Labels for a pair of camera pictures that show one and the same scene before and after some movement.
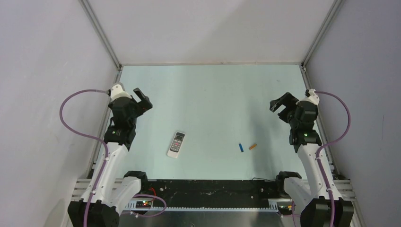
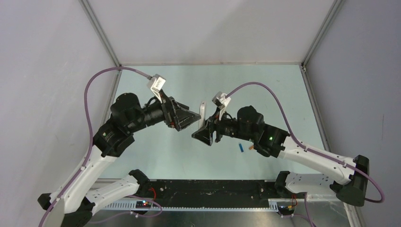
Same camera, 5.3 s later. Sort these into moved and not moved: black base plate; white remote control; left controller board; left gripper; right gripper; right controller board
Moved: white remote control; right gripper; left gripper
Not moved: left controller board; right controller board; black base plate
